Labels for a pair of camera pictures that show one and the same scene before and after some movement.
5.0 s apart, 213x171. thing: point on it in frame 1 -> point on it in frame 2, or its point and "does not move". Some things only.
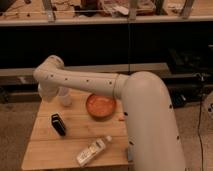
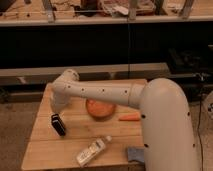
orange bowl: (101, 107) does not move
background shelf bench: (34, 12) does not move
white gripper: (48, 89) -> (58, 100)
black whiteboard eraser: (58, 124) does not move
